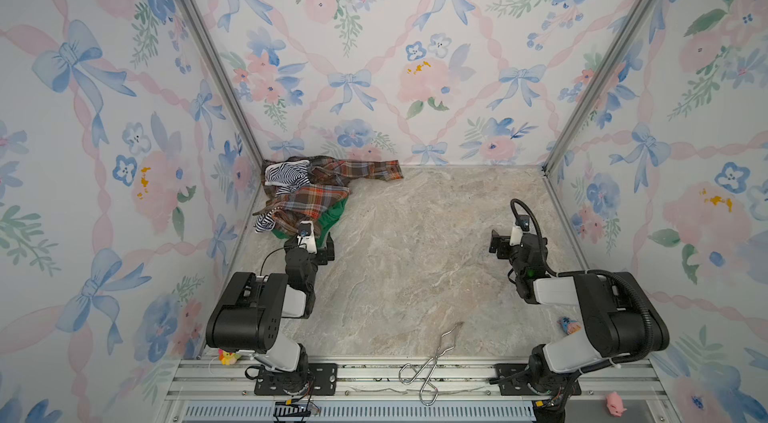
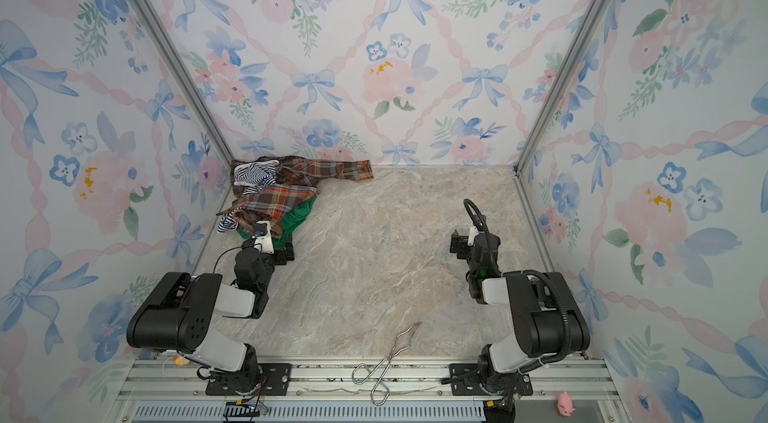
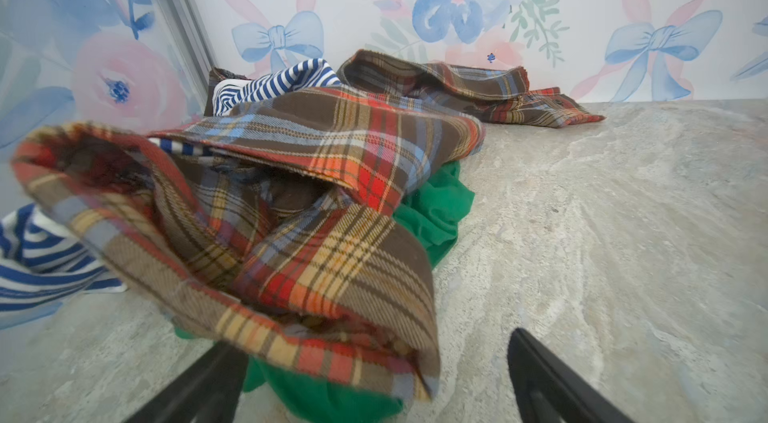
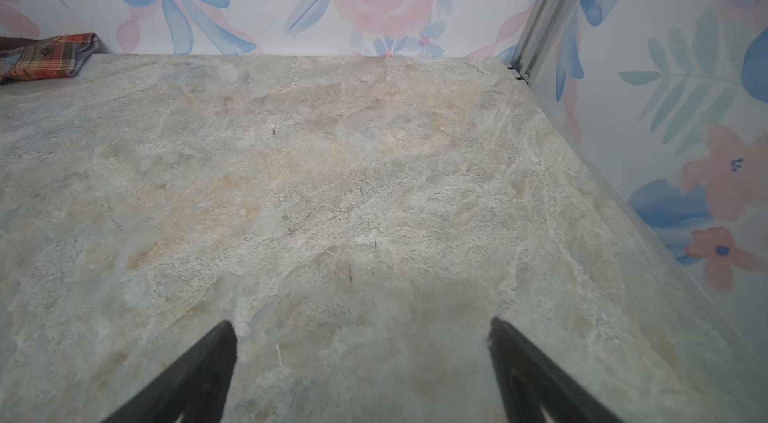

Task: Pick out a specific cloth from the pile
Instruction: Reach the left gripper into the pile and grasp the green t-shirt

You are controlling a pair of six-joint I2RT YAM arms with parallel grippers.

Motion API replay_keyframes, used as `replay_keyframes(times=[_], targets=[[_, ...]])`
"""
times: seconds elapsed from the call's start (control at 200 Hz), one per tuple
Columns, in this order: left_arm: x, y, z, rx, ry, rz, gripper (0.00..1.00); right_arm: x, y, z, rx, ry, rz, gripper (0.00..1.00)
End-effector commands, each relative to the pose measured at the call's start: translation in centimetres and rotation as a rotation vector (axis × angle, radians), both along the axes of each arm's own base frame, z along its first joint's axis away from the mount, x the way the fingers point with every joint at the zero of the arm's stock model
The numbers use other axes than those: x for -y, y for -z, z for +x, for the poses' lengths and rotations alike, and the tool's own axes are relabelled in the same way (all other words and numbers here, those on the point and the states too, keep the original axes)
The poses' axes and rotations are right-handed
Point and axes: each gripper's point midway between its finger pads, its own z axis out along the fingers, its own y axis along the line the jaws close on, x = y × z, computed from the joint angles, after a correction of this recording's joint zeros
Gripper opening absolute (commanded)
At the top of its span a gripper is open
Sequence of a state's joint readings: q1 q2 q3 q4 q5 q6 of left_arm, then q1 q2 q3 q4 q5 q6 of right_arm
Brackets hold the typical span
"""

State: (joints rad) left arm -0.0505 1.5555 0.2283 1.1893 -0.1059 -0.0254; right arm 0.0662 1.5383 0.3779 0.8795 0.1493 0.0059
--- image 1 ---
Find green cloth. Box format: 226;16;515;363
271;199;347;247

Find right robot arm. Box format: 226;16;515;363
489;198;670;409

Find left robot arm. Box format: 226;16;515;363
206;236;337;398

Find black white striped cloth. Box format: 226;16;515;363
254;160;310;233

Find plaid flannel shirt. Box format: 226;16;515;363
262;156;403;222

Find ice cream cone toy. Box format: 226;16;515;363
558;317;582;335

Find yellow pink small toy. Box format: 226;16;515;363
218;349;241;366

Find metal tongs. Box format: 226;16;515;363
398;322;464;407

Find pink pig toy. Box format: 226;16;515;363
605;392;627;417

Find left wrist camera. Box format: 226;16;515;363
297;221;317;254

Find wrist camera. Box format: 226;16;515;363
297;221;317;254
510;214;530;246

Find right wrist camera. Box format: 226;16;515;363
510;214;530;246

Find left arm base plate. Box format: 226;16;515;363
246;363;338;397

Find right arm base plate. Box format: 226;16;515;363
489;363;568;398

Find aluminium rail frame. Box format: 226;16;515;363
152;356;682;423

